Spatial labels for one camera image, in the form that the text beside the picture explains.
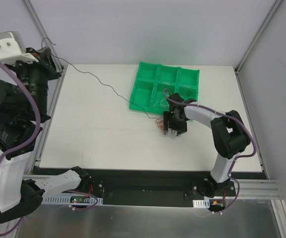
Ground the dark blue wire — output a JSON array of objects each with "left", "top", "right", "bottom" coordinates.
[{"left": 41, "top": 37, "right": 165, "bottom": 121}]

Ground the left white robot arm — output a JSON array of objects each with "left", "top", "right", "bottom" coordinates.
[{"left": 0, "top": 47, "right": 90, "bottom": 224}]

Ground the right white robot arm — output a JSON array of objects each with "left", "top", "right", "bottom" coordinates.
[{"left": 163, "top": 89, "right": 255, "bottom": 197}]

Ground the green compartment tray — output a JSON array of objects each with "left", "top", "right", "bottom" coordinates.
[{"left": 129, "top": 62, "right": 200, "bottom": 115}]

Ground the left aluminium post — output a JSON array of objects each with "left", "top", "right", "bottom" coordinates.
[{"left": 22, "top": 0, "right": 66, "bottom": 72}]

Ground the aluminium post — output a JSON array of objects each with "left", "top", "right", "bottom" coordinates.
[
  {"left": 22, "top": 0, "right": 66, "bottom": 72},
  {"left": 234, "top": 0, "right": 284, "bottom": 75}
]

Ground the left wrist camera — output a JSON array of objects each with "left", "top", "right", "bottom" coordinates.
[{"left": 0, "top": 31, "right": 39, "bottom": 66}]

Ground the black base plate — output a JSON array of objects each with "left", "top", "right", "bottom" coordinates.
[{"left": 87, "top": 169, "right": 235, "bottom": 207}]

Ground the right white cable duct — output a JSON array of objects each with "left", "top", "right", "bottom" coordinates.
[{"left": 192, "top": 199, "right": 210, "bottom": 209}]

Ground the white cable duct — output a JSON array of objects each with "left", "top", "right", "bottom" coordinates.
[
  {"left": 192, "top": 199, "right": 210, "bottom": 209},
  {"left": 42, "top": 194, "right": 103, "bottom": 206}
]

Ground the aluminium frame rail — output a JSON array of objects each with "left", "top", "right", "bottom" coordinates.
[{"left": 238, "top": 179, "right": 284, "bottom": 200}]

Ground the left white cable duct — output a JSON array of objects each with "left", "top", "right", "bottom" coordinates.
[{"left": 42, "top": 194, "right": 103, "bottom": 206}]

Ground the right aluminium post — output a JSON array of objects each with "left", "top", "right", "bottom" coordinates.
[{"left": 234, "top": 0, "right": 284, "bottom": 75}]

